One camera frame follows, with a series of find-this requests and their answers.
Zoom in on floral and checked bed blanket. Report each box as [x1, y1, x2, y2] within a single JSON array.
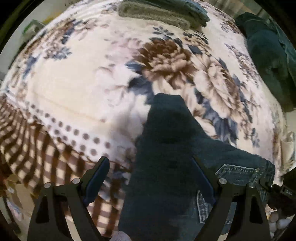
[[1, 1, 286, 237]]

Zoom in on dark green folded towel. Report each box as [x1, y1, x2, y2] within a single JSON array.
[[136, 0, 210, 29]]

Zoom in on grey green folded towel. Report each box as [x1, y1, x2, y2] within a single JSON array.
[[117, 1, 191, 30]]

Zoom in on dark blue denim jeans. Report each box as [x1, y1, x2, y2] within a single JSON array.
[[118, 93, 275, 240]]

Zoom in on white gloved hand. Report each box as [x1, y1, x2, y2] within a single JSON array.
[[265, 206, 293, 240]]

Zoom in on dark green clothes pile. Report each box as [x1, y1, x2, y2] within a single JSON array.
[[235, 12, 295, 112]]

